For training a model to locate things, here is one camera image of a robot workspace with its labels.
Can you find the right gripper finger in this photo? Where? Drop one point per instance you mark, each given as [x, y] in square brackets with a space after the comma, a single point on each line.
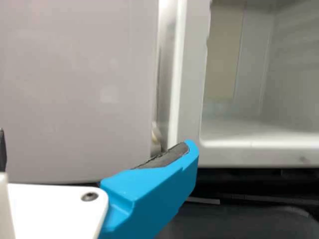
[149, 194]

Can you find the black platform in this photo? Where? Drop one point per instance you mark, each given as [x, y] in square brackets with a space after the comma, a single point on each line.
[249, 224]
[261, 184]

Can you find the white box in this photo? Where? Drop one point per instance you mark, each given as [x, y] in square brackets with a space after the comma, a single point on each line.
[74, 87]

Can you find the white incubator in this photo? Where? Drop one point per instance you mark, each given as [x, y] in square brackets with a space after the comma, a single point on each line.
[249, 154]

